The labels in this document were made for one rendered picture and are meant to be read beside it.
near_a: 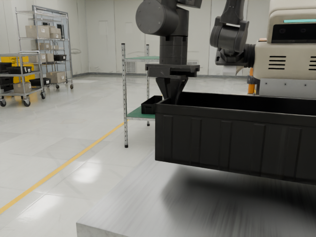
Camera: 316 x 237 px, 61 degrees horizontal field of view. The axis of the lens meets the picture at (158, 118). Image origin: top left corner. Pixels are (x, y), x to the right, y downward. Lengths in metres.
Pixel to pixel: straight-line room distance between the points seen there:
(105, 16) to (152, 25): 10.74
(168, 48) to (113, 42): 10.51
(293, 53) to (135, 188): 0.72
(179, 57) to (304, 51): 0.57
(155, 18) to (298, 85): 0.65
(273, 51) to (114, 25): 10.18
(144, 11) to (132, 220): 0.34
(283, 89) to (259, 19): 9.26
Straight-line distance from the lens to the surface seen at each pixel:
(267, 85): 1.01
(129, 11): 10.87
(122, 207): 0.47
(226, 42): 0.92
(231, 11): 0.92
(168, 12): 0.49
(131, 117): 2.86
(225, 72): 1.04
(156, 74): 0.55
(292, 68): 1.03
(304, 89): 1.02
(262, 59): 1.02
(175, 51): 0.54
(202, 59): 10.20
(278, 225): 0.46
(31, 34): 6.74
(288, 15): 0.96
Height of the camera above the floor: 1.05
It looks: 15 degrees down
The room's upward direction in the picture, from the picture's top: straight up
